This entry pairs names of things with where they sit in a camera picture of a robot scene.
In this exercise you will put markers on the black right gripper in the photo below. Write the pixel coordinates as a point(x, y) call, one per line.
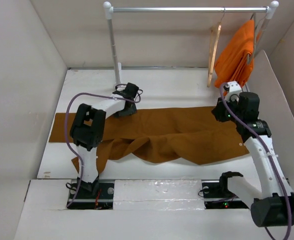
point(218, 111)

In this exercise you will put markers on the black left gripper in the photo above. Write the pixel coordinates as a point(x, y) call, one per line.
point(130, 111)

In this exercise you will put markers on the brown trousers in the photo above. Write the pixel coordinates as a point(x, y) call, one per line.
point(165, 134)

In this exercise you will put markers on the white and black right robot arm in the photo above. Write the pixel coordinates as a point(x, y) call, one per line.
point(273, 204)

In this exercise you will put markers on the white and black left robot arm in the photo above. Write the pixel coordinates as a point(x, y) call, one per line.
point(88, 126)

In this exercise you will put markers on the empty wooden hanger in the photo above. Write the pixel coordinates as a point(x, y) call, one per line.
point(213, 45)

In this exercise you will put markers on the orange hanging garment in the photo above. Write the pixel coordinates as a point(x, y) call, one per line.
point(232, 64)

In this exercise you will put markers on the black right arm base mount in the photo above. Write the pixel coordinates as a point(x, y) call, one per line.
point(216, 194)

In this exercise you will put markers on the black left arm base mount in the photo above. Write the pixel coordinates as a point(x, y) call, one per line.
point(98, 195)

